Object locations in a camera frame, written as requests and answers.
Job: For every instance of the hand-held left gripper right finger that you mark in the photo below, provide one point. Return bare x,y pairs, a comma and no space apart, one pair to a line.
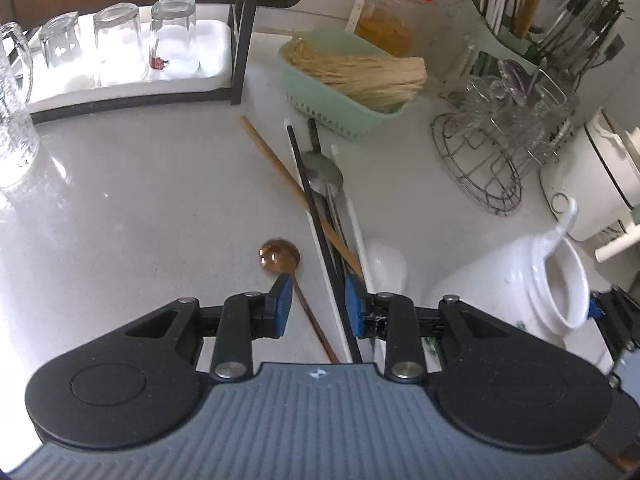
353,310

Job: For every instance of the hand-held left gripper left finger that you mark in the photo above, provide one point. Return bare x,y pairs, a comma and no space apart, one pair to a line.
280,307

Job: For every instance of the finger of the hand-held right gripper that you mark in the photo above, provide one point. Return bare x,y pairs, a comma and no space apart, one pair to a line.
595,306

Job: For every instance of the white chopstick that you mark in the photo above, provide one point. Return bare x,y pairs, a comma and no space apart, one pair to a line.
330,300
354,220

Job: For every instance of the brown wooden spoon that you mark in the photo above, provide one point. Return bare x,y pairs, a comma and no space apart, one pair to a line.
279,256

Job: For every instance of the white ceramic jar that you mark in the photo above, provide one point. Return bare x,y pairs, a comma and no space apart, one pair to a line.
500,280

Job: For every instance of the metal spoon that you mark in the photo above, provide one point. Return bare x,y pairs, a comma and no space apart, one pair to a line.
324,170

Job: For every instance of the wooden chopstick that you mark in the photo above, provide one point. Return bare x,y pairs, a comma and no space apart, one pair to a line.
270,155

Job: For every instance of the white electric cooker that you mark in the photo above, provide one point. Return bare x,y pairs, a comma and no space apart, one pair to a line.
590,180

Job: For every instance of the green plastic basket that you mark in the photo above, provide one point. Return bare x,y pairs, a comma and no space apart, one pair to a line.
330,120

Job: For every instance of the clear stemmed glass cup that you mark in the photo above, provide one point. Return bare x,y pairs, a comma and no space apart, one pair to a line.
515,120
475,100

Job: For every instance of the bundle of thin wooden sticks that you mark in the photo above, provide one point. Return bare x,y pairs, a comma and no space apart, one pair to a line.
370,77

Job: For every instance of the purple glass cup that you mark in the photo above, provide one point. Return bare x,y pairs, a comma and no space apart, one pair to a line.
515,77

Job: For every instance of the white tray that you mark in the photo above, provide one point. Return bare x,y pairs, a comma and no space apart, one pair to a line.
215,45

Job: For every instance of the green cutlery holder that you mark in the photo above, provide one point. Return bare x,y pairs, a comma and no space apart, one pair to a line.
505,47

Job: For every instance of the black metal shelf rack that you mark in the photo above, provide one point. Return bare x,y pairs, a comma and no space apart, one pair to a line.
245,35

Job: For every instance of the tall clear glass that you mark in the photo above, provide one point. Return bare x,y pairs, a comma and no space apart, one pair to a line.
452,45

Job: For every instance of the row of hanging kitchen tools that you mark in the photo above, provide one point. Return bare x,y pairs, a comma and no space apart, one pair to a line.
585,20

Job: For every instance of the red lid plastic jar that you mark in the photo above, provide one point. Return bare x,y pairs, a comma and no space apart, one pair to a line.
395,20

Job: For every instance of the bunch of assorted chopsticks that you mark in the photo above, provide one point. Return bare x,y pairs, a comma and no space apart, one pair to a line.
522,10

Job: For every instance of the clear drinking glass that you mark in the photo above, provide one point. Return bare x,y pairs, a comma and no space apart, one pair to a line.
60,40
120,45

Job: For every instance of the textured glass pitcher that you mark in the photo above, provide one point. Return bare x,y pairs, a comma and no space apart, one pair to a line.
15,125

